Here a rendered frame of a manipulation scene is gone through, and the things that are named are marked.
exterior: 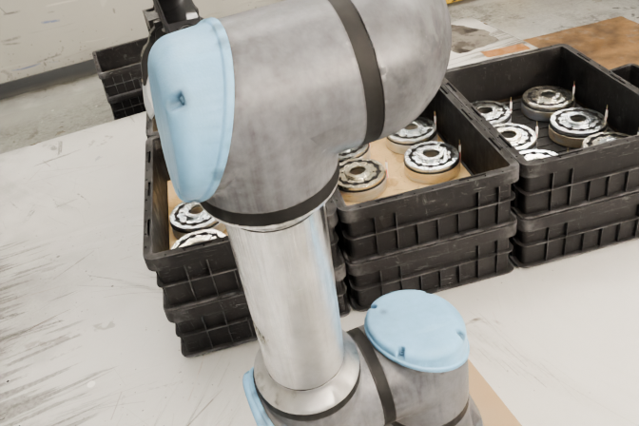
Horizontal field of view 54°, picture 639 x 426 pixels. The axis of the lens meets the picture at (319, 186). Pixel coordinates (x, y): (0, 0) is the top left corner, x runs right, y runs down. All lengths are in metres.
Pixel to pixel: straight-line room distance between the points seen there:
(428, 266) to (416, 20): 0.70
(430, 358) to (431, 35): 0.39
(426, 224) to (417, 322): 0.32
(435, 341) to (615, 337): 0.44
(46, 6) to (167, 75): 3.94
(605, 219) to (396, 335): 0.58
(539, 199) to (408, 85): 0.70
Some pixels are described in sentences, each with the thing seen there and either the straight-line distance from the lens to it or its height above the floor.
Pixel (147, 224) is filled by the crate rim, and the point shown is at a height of 0.93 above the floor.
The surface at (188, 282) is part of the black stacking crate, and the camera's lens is 1.01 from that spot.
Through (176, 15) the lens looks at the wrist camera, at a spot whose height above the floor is 1.25.
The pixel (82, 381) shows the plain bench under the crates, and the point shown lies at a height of 0.70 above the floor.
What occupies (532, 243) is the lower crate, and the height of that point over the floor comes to 0.76.
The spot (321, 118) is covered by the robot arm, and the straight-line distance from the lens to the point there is 0.42.
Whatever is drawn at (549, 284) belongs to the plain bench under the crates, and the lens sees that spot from 1.17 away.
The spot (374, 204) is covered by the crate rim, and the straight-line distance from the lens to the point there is 0.97.
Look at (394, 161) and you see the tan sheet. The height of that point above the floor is 0.83.
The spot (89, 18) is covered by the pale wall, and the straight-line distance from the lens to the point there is 4.37.
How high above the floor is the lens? 1.50
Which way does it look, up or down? 34 degrees down
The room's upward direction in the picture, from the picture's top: 10 degrees counter-clockwise
